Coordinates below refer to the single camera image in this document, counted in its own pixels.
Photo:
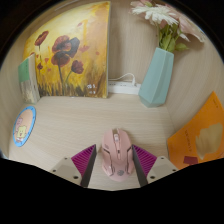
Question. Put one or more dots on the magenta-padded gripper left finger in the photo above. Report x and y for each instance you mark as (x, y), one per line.
(83, 160)

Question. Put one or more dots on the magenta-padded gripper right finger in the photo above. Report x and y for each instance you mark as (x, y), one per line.
(146, 160)

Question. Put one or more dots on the pink computer mouse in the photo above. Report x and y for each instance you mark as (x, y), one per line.
(116, 156)

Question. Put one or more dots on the round blue-rimmed cartoon mouse pad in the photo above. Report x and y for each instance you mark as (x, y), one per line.
(24, 126)

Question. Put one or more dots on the orange book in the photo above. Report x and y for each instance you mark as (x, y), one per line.
(200, 140)

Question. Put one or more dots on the white power strip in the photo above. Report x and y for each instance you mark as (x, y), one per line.
(123, 88)

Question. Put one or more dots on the pale teal faceted vase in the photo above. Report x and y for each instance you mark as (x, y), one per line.
(156, 80)

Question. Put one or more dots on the green-covered book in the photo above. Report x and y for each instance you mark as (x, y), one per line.
(28, 80)

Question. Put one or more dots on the red poppy canvas painting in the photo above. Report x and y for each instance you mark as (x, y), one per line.
(70, 53)

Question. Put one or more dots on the white and pink flower bouquet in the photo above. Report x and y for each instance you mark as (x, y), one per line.
(160, 15)

